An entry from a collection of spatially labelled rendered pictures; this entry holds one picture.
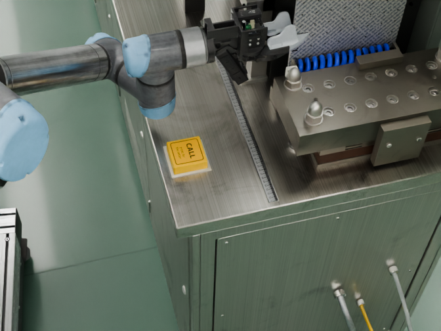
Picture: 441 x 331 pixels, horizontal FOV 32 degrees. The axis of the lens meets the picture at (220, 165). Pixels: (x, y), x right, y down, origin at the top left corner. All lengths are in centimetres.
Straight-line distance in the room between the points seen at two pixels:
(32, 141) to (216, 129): 51
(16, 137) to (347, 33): 72
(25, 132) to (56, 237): 138
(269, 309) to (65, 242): 89
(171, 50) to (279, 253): 51
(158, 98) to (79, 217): 115
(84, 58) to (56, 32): 170
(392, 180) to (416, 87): 19
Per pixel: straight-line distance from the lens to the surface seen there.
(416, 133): 155
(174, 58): 144
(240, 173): 154
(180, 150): 155
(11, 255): 228
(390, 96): 155
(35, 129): 122
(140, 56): 143
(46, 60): 144
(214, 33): 144
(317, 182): 154
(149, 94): 150
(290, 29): 149
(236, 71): 153
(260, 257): 166
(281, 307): 190
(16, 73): 138
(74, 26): 322
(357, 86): 155
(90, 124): 284
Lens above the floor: 213
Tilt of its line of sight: 52 degrees down
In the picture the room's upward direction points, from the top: 2 degrees clockwise
